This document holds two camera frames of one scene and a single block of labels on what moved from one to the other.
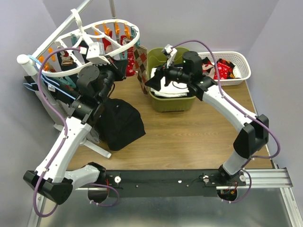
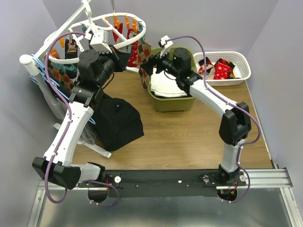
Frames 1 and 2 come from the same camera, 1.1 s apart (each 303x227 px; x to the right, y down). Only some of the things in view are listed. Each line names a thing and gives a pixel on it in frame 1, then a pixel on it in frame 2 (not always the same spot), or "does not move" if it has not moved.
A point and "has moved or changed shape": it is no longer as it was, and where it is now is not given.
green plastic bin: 156,57 does not move
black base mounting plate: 129,183 does not move
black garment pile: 118,123 does not move
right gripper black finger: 155,82 to 147,67
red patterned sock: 223,69 does not move
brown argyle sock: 140,56 has moved or changed shape
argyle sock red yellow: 230,65 does not move
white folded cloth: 172,90 does not move
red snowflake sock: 130,70 to 133,61
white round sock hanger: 92,43 to 86,6
